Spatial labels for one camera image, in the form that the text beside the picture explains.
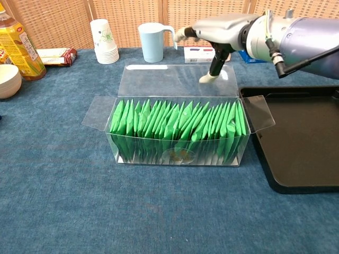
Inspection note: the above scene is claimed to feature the row of green tea bags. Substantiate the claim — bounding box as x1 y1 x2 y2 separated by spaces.
110 98 247 164

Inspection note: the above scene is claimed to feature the blue carpet table cover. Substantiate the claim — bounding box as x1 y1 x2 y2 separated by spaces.
0 47 339 254

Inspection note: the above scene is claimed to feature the white card box red-blue print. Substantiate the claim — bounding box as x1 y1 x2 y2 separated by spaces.
183 46 216 64

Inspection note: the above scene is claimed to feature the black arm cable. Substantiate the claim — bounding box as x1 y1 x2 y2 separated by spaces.
264 10 339 79

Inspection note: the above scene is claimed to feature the beige bowl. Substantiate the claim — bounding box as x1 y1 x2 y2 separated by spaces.
0 64 23 100

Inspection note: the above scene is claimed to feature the yellow liquid bottle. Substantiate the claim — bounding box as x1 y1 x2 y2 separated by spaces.
0 5 47 81

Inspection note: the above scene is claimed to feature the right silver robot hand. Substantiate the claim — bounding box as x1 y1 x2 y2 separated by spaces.
173 13 260 84

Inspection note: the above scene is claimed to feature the yellow printed snack package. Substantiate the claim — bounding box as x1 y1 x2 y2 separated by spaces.
0 46 13 65

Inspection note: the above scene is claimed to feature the red-white biscuit pack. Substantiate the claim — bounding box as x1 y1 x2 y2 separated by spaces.
36 47 78 67

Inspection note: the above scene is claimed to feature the black plastic tray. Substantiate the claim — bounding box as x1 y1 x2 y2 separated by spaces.
238 85 339 195

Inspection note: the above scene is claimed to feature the wooden rattan folding screen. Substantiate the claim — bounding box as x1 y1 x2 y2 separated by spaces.
0 0 339 51

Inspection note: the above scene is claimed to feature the light blue pitcher white handle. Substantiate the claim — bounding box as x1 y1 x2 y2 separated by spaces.
138 22 178 64

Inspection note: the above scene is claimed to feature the clear box of green packets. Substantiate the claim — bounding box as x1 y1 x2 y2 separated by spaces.
81 64 276 167

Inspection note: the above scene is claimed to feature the blue cookie box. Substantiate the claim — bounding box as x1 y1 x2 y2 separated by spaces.
238 50 270 65

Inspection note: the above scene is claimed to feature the stack of white paper cups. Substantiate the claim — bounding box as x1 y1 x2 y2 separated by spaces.
90 19 120 65

